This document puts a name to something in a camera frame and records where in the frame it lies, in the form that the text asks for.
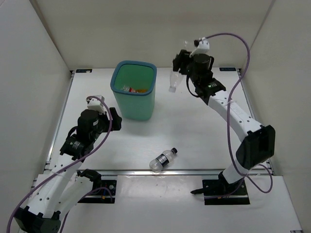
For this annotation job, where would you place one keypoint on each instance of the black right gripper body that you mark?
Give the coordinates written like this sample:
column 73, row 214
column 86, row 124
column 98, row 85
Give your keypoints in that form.
column 193, row 76

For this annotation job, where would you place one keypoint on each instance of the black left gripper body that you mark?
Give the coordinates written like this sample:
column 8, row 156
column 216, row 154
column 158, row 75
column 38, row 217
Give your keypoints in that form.
column 103, row 126

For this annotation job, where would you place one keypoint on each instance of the green label clear bottle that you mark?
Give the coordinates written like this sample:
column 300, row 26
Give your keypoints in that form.
column 175, row 77

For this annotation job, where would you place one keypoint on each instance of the red label water bottle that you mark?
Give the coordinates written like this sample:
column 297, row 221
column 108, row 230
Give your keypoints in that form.
column 128, row 89

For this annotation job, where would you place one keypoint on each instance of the orange juice bottle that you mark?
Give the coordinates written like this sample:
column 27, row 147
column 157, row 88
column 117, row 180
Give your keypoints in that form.
column 141, row 90

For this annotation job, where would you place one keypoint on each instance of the black label small bottle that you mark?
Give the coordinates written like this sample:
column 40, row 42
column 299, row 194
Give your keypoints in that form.
column 161, row 161

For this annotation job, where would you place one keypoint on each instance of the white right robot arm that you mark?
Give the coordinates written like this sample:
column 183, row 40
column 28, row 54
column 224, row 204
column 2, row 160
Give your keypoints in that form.
column 257, row 141

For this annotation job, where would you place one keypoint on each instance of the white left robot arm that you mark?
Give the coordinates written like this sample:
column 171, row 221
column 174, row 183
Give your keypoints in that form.
column 65, row 186

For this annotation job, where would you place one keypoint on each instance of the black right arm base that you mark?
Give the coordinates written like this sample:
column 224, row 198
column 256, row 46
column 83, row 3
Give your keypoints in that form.
column 216, row 193

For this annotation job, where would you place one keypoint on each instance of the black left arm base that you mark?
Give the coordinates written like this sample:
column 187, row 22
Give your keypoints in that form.
column 103, row 189

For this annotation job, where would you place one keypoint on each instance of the green plastic bin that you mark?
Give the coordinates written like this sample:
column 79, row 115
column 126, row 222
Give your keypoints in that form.
column 137, row 75

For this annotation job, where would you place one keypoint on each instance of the right corner label sticker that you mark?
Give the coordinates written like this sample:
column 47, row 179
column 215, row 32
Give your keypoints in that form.
column 227, row 69

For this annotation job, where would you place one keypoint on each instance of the corner label sticker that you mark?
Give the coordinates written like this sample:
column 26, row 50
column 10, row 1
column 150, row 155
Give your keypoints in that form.
column 227, row 69
column 83, row 71

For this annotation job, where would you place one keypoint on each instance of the left corner label sticker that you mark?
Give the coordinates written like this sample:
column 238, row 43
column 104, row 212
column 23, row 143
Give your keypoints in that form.
column 83, row 71

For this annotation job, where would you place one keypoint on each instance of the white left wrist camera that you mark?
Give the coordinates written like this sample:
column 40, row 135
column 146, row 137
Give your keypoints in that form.
column 96, row 104

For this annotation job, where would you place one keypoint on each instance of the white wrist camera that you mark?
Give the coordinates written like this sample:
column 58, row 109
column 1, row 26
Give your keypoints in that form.
column 202, row 46
column 96, row 104

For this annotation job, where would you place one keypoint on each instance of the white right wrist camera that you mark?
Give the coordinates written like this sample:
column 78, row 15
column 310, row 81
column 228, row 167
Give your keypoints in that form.
column 202, row 46

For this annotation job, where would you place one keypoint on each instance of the aluminium table edge rail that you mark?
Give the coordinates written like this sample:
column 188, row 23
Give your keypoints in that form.
column 170, row 172

